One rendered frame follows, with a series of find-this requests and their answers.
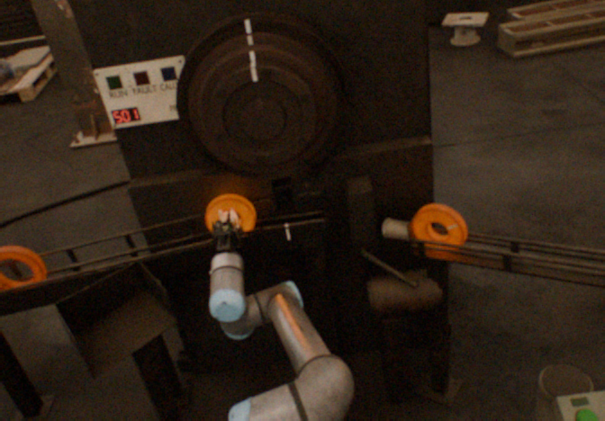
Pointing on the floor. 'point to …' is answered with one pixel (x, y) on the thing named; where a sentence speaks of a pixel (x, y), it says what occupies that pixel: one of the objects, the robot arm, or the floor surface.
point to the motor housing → (392, 347)
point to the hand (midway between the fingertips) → (229, 212)
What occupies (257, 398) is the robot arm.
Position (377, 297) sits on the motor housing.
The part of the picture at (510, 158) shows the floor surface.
